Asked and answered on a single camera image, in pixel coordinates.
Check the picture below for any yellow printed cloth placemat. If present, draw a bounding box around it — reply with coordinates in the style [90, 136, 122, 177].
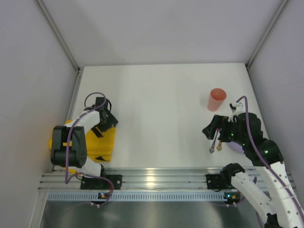
[48, 120, 116, 167]

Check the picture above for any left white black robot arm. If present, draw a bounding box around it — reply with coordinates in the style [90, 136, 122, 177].
[49, 93, 118, 183]

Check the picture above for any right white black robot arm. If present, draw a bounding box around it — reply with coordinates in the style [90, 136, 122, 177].
[202, 113, 304, 228]

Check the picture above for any lilac plastic plate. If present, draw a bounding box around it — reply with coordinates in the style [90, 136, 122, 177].
[228, 142, 245, 154]

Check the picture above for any gold metal spoon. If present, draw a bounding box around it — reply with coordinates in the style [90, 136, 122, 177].
[217, 141, 222, 151]

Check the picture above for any purple metal fork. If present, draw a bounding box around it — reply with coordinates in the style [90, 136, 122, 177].
[209, 128, 219, 153]

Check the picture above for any pink plastic cup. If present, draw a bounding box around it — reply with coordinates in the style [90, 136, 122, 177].
[207, 88, 227, 112]

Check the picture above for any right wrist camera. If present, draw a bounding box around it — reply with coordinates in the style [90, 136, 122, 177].
[229, 102, 245, 113]

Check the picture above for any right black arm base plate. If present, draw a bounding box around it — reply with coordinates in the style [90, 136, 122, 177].
[206, 174, 228, 191]

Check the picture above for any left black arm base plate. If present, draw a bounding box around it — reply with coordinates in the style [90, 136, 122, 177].
[80, 174, 123, 190]

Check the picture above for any slotted grey cable duct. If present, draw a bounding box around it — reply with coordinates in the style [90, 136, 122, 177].
[47, 191, 240, 202]

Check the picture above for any aluminium mounting rail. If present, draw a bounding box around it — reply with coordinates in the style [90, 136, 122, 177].
[38, 168, 222, 192]

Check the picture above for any aluminium frame post left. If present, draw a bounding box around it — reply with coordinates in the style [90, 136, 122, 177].
[35, 0, 81, 72]

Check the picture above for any aluminium frame post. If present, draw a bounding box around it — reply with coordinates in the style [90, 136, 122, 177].
[35, 0, 81, 72]
[246, 0, 292, 69]

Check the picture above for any aluminium frame post right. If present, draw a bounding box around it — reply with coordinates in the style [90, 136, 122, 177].
[246, 0, 292, 69]

